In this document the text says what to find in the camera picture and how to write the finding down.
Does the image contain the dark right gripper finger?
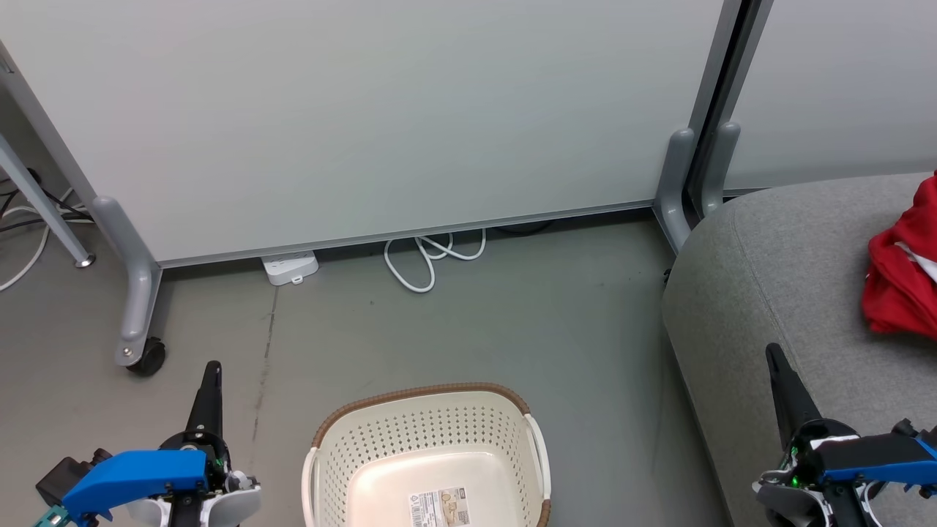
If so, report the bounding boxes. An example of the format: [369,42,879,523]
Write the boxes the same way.
[766,343,821,440]

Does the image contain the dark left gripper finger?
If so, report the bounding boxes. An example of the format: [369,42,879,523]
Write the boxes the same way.
[187,360,223,438]

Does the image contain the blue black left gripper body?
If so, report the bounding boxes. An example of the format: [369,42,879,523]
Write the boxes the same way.
[62,432,229,520]

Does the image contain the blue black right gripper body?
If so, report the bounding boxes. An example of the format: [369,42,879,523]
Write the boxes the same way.
[791,421,937,485]

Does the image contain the red basketball jersey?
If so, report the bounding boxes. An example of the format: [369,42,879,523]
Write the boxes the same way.
[862,172,937,339]

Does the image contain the cream laundry basket brown rim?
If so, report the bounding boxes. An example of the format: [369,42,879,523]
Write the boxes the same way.
[301,382,552,527]

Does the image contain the black caster wheel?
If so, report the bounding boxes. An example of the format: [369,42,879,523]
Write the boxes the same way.
[126,337,167,378]

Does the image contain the grey fabric sofa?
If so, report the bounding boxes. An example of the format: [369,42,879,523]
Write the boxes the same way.
[662,172,937,527]

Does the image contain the grey partition foot with caster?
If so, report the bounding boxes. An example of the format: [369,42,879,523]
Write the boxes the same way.
[91,195,163,367]

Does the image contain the white power strip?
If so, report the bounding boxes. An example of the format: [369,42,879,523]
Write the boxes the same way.
[261,250,320,286]

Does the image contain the paper label sticker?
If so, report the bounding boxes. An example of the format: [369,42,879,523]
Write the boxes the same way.
[408,487,470,527]

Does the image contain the grey metal table leg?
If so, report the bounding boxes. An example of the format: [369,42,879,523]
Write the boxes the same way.
[0,132,97,269]

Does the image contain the narrow white partition panel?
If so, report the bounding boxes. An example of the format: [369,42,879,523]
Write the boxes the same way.
[723,0,937,195]

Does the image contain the wide white partition panel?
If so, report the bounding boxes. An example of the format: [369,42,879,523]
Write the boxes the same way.
[0,0,742,269]

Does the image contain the long white floor cable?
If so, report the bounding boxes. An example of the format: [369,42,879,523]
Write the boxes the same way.
[0,189,92,292]

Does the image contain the looped white floor cable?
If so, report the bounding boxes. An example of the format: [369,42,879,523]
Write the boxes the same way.
[384,228,488,294]

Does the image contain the black floor cables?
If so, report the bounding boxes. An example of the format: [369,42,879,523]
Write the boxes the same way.
[0,170,96,235]

